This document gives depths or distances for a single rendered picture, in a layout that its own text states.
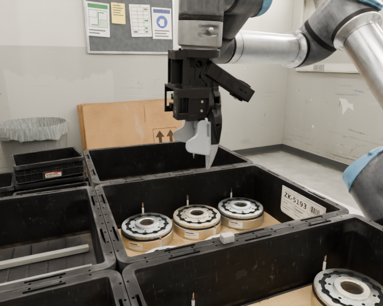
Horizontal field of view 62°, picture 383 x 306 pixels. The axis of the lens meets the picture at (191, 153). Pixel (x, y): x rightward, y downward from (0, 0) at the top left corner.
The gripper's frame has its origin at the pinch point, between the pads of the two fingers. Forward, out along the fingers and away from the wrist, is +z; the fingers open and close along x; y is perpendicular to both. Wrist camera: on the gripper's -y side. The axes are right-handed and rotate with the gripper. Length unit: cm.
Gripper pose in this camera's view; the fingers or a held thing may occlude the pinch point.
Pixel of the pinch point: (204, 156)
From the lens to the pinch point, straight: 62.3
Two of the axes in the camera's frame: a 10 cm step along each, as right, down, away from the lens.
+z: -0.4, 9.4, 3.4
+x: 3.8, 3.3, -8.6
